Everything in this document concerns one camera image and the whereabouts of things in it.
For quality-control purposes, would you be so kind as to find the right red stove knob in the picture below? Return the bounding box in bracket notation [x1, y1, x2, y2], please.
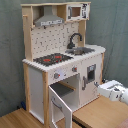
[72, 66, 77, 72]

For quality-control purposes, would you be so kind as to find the wooden toy kitchen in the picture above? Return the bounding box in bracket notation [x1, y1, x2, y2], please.
[22, 2, 105, 128]

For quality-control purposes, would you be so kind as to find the white fridge door with dispenser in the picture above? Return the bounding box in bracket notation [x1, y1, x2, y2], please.
[80, 55, 102, 106]

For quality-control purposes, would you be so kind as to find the toy microwave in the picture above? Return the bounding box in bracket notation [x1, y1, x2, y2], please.
[66, 3, 90, 21]

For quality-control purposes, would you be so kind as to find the black toy faucet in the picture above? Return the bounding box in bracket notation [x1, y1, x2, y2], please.
[66, 32, 83, 50]

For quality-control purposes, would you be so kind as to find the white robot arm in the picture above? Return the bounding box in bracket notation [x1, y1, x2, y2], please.
[97, 80, 128, 105]

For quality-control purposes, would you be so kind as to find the grey toy sink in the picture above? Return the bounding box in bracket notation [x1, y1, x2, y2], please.
[65, 47, 95, 55]

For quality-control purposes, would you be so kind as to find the grey range hood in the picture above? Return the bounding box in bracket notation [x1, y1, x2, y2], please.
[35, 6, 64, 27]

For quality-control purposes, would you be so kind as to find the white oven door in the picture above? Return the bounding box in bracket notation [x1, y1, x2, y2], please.
[49, 87, 72, 128]

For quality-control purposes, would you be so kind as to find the black toy stovetop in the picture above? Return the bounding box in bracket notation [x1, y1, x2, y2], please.
[34, 53, 70, 66]

